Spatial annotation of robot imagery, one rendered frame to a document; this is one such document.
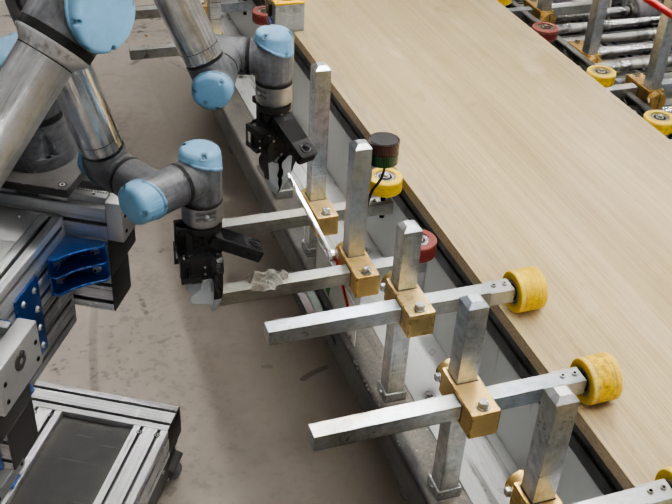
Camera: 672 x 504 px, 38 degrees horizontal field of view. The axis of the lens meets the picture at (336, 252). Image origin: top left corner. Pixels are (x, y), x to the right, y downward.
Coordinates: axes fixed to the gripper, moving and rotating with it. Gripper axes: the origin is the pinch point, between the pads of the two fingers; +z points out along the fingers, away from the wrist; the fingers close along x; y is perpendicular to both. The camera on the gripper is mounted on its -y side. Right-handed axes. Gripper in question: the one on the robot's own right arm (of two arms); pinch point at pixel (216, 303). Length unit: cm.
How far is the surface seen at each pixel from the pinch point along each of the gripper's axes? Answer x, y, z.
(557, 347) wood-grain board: 37, -53, -8
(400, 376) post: 22.8, -30.4, 6.6
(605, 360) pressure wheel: 50, -53, -16
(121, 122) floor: -236, -12, 83
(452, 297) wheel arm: 25.9, -37.2, -13.5
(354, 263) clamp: 0.1, -28.5, -4.5
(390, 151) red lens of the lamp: -1.0, -34.6, -28.8
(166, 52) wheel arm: -124, -14, 2
